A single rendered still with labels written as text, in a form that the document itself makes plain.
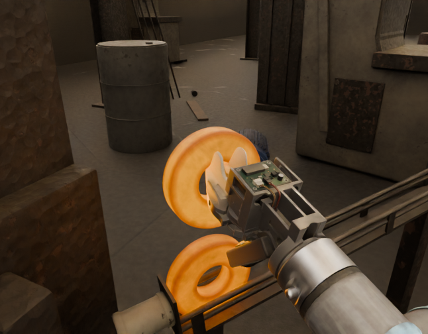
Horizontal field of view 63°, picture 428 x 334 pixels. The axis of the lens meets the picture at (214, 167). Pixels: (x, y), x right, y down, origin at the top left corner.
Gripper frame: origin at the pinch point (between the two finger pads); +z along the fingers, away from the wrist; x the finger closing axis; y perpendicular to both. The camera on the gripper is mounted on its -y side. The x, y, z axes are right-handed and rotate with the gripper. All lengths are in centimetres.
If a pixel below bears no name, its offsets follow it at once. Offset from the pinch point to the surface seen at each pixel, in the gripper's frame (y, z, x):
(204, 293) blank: -23.9, -6.0, 1.6
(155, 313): -22.3, -6.9, 11.2
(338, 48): -38, 134, -176
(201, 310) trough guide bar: -23.2, -8.9, 3.8
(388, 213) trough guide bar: -18.2, -7.6, -43.1
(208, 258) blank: -15.4, -4.8, 1.4
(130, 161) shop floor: -145, 189, -44
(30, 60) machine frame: 8.2, 24.6, 21.0
